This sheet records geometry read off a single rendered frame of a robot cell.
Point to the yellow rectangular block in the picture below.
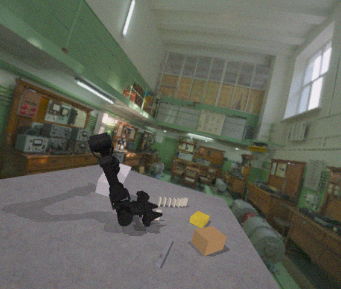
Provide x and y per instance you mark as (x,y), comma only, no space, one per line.
(199,219)

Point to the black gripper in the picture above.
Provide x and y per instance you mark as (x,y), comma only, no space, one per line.
(148,214)

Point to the tan cube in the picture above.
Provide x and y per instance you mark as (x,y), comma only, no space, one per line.
(208,240)

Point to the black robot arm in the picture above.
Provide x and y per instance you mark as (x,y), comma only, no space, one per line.
(101,143)

